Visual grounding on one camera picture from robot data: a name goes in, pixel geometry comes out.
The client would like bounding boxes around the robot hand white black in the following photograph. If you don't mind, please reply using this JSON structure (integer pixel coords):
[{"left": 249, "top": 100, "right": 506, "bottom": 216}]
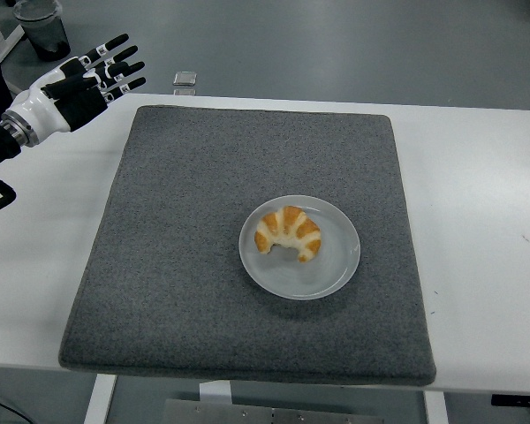
[{"left": 8, "top": 34, "right": 147, "bottom": 138}]

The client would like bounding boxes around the croissant bread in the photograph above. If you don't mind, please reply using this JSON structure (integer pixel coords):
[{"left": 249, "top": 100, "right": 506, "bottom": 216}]
[{"left": 254, "top": 205, "right": 323, "bottom": 263}]

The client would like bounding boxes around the grey round plate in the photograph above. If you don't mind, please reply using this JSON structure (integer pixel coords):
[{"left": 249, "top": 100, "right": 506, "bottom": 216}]
[{"left": 238, "top": 194, "right": 362, "bottom": 301}]

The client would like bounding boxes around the grey metal plate with screws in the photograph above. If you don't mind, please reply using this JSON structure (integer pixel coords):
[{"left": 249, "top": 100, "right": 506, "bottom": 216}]
[{"left": 163, "top": 398, "right": 385, "bottom": 424}]

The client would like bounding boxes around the black bin with clear bag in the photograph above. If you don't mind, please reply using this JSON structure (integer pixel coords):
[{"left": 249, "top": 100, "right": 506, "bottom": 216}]
[{"left": 12, "top": 0, "right": 72, "bottom": 62}]

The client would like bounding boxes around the grey felt mat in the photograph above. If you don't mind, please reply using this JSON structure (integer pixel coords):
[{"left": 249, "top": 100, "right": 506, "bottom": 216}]
[{"left": 57, "top": 103, "right": 437, "bottom": 386}]

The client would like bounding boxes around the white table leg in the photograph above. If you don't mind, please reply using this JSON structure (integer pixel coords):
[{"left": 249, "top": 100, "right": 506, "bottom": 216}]
[
  {"left": 82, "top": 373, "right": 118, "bottom": 424},
  {"left": 422, "top": 390, "right": 450, "bottom": 424}
]

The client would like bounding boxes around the black bar under table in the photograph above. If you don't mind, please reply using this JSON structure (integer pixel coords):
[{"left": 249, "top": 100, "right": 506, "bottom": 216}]
[{"left": 490, "top": 392, "right": 530, "bottom": 408}]

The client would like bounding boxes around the white metal stand frame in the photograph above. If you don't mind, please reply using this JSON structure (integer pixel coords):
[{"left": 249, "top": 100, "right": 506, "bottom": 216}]
[{"left": 0, "top": 4, "right": 26, "bottom": 96}]

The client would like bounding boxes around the black floor cable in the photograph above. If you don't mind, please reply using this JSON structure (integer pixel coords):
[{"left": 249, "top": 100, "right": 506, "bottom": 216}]
[{"left": 0, "top": 394, "right": 32, "bottom": 424}]

